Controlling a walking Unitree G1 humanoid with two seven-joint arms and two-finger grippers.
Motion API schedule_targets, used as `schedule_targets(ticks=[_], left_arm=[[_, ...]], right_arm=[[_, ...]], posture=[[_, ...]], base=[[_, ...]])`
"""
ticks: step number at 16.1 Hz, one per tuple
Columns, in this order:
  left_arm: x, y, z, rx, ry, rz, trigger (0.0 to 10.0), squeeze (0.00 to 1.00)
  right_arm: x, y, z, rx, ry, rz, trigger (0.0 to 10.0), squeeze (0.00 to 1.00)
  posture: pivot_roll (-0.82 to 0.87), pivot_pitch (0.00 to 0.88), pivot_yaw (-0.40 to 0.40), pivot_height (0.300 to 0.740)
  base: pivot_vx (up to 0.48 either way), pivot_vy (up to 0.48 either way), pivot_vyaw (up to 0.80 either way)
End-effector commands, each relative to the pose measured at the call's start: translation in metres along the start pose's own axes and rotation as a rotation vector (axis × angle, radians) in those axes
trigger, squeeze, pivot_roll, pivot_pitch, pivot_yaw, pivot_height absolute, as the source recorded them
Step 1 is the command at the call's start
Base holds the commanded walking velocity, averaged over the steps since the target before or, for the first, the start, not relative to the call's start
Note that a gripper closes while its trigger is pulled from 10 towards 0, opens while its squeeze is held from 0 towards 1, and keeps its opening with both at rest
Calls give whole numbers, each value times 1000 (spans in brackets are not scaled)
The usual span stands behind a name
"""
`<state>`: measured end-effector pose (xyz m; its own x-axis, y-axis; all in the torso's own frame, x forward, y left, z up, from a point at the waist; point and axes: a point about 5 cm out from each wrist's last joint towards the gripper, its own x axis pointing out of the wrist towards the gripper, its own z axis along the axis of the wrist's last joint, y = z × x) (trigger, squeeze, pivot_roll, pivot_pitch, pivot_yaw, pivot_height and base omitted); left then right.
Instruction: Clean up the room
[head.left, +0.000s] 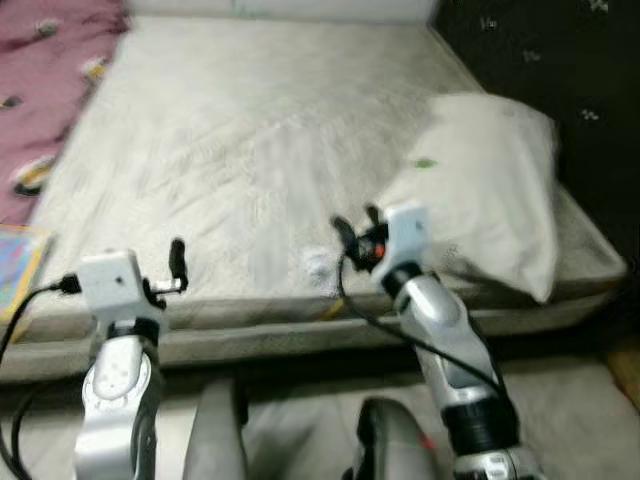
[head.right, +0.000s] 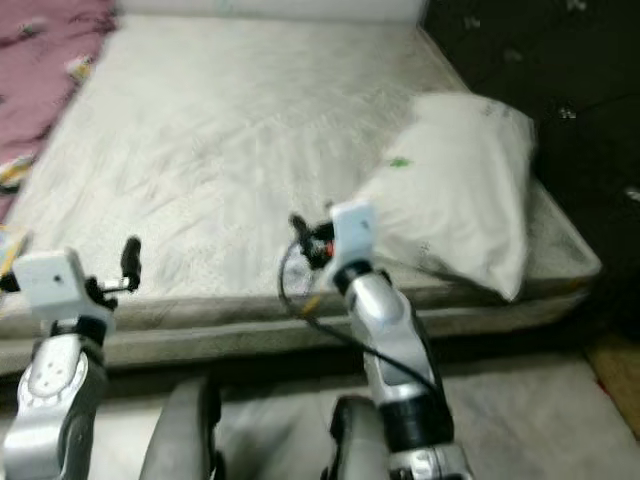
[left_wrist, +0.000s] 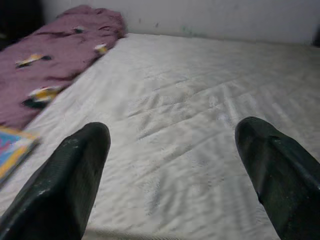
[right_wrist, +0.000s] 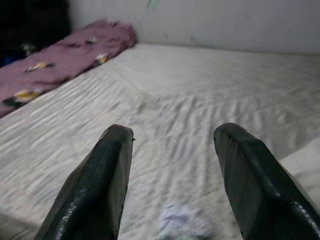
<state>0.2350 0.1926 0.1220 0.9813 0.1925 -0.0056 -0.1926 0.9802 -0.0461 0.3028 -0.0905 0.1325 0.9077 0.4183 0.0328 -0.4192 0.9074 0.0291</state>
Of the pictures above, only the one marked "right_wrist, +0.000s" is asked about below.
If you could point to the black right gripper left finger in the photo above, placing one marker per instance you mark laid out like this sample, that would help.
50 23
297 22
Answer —
95 187

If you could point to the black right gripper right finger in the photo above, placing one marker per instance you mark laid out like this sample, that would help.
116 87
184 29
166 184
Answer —
262 195

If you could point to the white pillow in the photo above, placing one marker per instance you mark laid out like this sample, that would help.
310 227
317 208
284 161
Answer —
307 162

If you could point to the white quilted mattress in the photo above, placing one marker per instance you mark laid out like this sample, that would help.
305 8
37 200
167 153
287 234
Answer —
175 87

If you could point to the purple cartoon print blanket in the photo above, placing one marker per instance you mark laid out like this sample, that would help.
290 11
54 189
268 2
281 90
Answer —
62 60

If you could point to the black wardrobe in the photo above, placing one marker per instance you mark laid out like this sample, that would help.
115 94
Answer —
30 20

